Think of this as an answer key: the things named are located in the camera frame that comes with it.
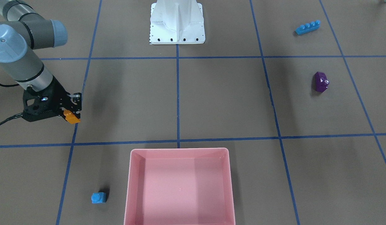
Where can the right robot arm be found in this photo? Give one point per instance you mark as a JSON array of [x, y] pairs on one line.
[[22, 32]]

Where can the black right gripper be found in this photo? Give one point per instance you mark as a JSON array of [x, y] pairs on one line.
[[58, 92]]

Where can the orange toy block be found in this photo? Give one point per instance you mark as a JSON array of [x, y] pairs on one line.
[[70, 117]]

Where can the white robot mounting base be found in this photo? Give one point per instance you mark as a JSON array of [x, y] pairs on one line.
[[176, 22]]

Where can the long blue studded block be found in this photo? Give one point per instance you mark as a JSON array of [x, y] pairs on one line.
[[308, 27]]

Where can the small blue square block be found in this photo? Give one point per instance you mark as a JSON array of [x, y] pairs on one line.
[[98, 198]]

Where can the purple toy block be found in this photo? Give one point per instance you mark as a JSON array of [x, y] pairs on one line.
[[321, 82]]

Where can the pink plastic box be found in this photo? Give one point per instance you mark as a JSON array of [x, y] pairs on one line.
[[180, 186]]

